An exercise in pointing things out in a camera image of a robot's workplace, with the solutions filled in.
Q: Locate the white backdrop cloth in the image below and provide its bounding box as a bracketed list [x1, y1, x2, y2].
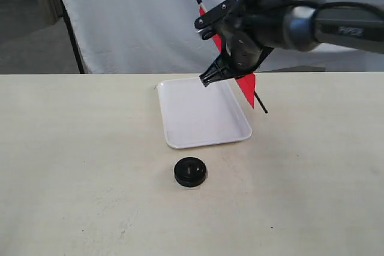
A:
[62, 0, 383, 73]

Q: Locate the black round flag base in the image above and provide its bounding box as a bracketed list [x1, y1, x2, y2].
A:
[173, 157, 208, 188]

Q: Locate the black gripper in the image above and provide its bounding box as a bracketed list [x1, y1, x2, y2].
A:
[199, 0, 290, 87]

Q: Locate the red flag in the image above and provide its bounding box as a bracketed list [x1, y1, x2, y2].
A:
[196, 0, 268, 114]

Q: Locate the black backdrop stand pole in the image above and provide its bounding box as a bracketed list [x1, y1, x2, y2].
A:
[60, 0, 85, 74]

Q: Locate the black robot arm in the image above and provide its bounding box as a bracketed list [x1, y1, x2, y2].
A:
[195, 0, 383, 86]

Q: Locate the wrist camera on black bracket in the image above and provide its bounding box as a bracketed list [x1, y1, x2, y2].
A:
[194, 0, 236, 40]

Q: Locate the white plastic tray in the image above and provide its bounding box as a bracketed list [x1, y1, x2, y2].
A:
[157, 77, 253, 149]

